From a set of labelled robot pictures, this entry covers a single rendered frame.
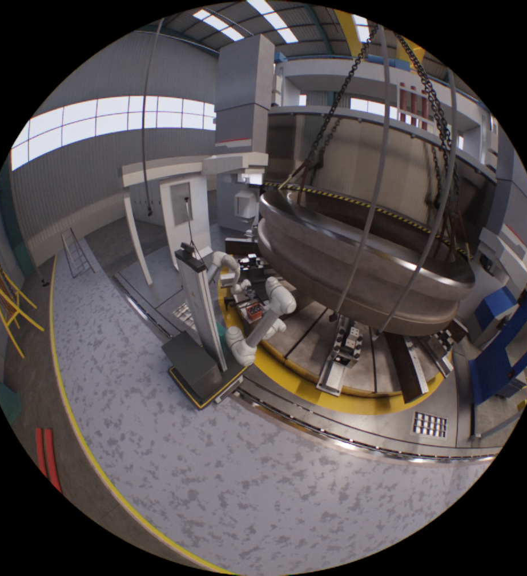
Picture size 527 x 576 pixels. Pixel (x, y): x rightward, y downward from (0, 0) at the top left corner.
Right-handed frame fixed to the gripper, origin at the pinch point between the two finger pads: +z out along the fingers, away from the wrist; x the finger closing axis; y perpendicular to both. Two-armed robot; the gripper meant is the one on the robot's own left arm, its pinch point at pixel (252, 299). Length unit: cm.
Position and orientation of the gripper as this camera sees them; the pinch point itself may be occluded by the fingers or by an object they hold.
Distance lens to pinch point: 220.9
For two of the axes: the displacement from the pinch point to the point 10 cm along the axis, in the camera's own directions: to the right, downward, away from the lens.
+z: 2.8, 6.1, -7.4
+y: -0.5, 7.8, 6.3
